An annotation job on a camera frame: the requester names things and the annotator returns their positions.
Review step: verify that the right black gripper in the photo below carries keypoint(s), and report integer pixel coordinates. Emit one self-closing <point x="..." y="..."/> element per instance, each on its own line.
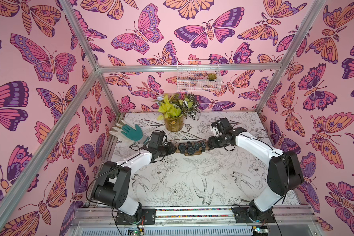
<point x="214" y="143"/>

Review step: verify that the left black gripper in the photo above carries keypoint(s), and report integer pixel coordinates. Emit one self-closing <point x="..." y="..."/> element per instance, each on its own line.
<point x="169" y="146"/>

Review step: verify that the wooden watch stand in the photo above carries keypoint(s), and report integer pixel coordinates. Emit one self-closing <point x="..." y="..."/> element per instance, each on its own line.
<point x="196" y="152"/>

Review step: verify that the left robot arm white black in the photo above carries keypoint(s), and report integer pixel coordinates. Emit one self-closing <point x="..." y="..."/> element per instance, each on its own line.
<point x="112" y="183"/>

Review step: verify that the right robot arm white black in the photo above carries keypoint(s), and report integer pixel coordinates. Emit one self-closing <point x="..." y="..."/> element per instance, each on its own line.
<point x="284" y="172"/>

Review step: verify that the teal white garden glove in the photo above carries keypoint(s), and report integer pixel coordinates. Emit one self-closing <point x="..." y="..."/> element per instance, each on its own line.
<point x="122" y="129"/>

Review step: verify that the glass vase with plants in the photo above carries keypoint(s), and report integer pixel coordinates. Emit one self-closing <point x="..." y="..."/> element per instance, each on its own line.
<point x="176" y="107"/>

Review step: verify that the small succulent in basket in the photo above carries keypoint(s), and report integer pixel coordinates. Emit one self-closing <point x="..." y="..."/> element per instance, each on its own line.
<point x="212" y="76"/>

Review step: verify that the white wire basket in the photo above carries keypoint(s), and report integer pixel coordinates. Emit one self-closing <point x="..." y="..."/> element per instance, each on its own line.
<point x="194" y="81"/>

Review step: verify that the aluminium frame back bar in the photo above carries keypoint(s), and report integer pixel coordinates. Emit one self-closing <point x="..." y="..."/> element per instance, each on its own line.
<point x="165" y="68"/>

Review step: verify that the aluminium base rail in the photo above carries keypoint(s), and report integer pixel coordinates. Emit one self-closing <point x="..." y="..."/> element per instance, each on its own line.
<point x="281" y="214"/>

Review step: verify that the aluminium frame right post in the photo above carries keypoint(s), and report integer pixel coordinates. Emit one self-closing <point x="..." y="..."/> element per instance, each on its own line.
<point x="306" y="24"/>

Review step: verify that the aluminium frame post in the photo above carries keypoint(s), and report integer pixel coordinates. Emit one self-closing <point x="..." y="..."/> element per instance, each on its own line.
<point x="306" y="24"/>
<point x="17" y="191"/>

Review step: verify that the aluminium frame left post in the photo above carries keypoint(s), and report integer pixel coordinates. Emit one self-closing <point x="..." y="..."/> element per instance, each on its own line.
<point x="17" y="191"/>

